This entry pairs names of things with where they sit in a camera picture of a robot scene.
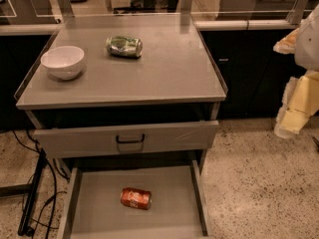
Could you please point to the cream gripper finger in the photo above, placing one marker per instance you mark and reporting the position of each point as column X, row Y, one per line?
column 300, row 102
column 287, row 44

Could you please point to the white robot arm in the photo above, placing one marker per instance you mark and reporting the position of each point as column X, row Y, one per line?
column 307, row 43

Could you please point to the grey top drawer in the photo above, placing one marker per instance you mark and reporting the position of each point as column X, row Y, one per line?
column 101, row 140

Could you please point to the green soda can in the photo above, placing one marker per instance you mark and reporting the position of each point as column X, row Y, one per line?
column 123, row 46

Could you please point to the grey drawer cabinet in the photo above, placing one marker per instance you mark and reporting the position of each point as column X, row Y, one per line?
column 174, row 80

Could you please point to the grey open middle drawer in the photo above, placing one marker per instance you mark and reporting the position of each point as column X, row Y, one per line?
column 93, row 208

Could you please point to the white ceramic bowl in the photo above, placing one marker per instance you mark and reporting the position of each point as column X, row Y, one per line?
column 64, row 62

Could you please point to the clear acrylic barrier panel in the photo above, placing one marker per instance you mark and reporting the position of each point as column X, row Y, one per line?
column 22, row 12

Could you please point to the black metal floor bar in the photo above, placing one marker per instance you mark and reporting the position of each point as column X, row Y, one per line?
column 32, row 191

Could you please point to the grey counter rail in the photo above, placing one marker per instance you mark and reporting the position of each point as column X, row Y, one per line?
column 47, row 29

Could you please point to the black drawer handle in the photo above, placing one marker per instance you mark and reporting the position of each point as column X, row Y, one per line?
column 130, row 139

